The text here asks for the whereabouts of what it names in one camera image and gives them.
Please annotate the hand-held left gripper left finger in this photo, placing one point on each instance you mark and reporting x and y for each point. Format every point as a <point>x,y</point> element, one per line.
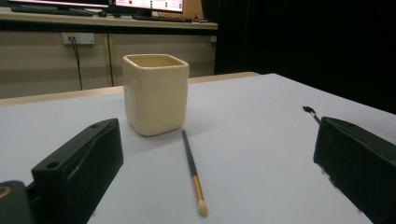
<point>77,168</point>

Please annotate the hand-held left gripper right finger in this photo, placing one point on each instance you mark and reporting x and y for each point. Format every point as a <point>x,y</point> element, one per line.
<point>358,161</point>

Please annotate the black eyebrow comb brush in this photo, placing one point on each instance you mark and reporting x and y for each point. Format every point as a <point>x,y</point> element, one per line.
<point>308,109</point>

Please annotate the small wooden cup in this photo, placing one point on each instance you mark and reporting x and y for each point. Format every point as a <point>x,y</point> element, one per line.
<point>155,99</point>

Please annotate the black pen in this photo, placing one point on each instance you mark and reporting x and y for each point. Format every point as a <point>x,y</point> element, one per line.
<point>190,158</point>

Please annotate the white table mat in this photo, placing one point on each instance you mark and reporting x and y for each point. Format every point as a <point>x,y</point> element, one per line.
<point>255,149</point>

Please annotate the black curtain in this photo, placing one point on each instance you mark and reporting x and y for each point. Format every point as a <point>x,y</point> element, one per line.
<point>311,40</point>

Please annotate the background desk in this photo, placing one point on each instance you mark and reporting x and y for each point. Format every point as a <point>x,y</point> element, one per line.
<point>93,21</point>

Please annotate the black keyboard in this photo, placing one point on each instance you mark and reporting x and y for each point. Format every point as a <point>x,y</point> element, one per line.
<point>162,18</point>
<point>49,11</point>

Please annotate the wooden table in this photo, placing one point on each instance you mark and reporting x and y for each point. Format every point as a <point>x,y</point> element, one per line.
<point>218,77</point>

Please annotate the computer monitor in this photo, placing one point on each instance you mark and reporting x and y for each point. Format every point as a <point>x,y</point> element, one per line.
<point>62,2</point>
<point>149,4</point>

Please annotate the cardboard box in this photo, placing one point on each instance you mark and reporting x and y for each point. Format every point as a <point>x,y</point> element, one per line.
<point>193,7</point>

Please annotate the white wall socket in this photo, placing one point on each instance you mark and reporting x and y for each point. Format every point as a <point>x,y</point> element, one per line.
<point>82,38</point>

